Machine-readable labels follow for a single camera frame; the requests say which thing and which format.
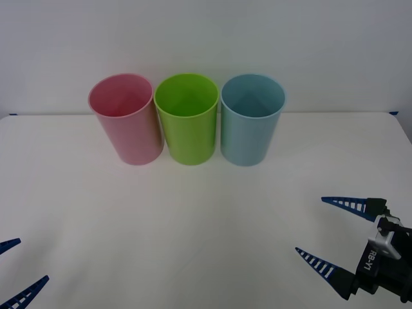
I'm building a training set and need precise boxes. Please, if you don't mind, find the green plastic waste bin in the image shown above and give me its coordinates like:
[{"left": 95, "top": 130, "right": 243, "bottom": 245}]
[{"left": 153, "top": 73, "right": 221, "bottom": 166}]

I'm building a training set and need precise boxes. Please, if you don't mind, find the pink plastic waste bin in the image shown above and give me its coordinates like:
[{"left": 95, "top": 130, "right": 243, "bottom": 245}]
[{"left": 88, "top": 72, "right": 165, "bottom": 166}]

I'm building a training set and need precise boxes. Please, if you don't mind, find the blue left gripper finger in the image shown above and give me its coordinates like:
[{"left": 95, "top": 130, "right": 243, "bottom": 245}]
[
  {"left": 0, "top": 238, "right": 22, "bottom": 257},
  {"left": 0, "top": 275, "right": 50, "bottom": 309}
]

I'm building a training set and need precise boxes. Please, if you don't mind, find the pale blue plastic waste bin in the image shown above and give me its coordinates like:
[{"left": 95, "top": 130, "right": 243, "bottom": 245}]
[{"left": 220, "top": 73, "right": 287, "bottom": 167}]

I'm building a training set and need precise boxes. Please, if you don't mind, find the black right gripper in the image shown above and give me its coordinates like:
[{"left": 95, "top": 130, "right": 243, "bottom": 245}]
[{"left": 295, "top": 196, "right": 412, "bottom": 303}]

